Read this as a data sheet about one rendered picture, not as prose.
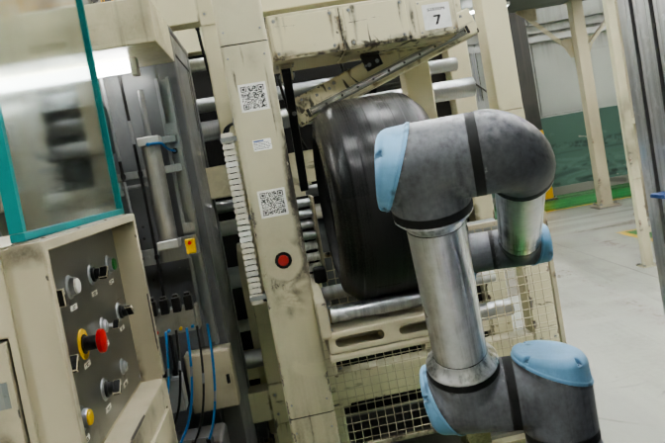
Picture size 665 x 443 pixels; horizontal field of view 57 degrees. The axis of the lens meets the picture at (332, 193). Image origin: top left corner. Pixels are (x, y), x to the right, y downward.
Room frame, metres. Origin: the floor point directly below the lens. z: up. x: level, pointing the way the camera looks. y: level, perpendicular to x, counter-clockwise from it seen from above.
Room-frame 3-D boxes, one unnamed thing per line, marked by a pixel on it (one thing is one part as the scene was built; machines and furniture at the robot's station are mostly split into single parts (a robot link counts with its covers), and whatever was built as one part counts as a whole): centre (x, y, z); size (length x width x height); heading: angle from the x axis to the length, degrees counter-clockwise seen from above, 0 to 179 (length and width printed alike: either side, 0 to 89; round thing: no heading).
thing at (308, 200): (2.14, 0.17, 1.05); 0.20 x 0.15 x 0.30; 95
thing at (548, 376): (0.97, -0.29, 0.88); 0.13 x 0.12 x 0.14; 78
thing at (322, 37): (2.09, -0.18, 1.71); 0.61 x 0.25 x 0.15; 95
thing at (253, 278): (1.70, 0.25, 1.19); 0.05 x 0.04 x 0.48; 5
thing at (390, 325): (1.64, -0.10, 0.84); 0.36 x 0.09 x 0.06; 95
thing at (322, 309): (1.77, 0.09, 0.90); 0.40 x 0.03 x 0.10; 5
